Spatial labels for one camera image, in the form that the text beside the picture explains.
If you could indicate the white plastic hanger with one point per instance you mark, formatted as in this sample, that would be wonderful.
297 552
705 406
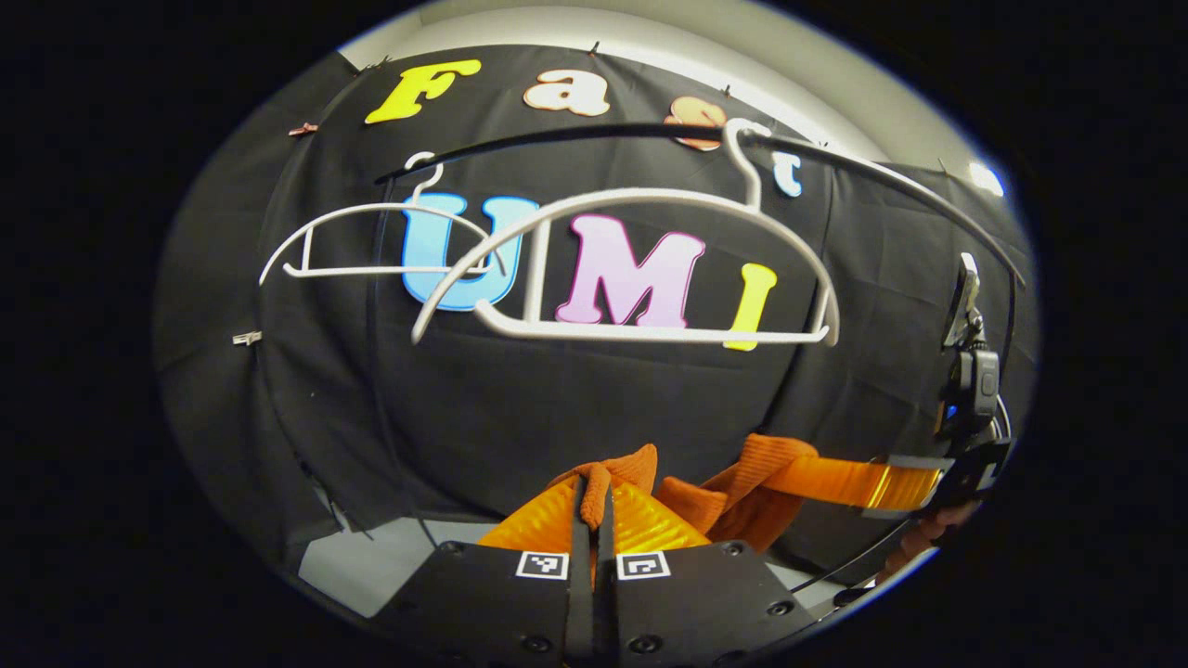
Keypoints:
650 332
371 271

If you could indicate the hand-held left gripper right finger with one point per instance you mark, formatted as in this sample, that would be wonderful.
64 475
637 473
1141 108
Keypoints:
605 603

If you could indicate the black backdrop cloth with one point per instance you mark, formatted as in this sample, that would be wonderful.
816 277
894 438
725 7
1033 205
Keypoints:
557 417

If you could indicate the orange clip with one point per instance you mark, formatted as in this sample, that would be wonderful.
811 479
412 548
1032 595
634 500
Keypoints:
303 129

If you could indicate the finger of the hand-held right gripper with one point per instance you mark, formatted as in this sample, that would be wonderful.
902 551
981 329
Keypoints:
835 482

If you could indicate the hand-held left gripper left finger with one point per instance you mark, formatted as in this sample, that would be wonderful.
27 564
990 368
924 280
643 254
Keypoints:
580 603

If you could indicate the black clothes rail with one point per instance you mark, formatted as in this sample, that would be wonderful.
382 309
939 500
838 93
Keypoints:
650 130

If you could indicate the small ceiling light panel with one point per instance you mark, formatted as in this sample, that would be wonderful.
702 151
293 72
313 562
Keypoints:
986 179

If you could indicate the silver metal clip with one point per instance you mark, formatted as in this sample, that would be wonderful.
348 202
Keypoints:
247 338

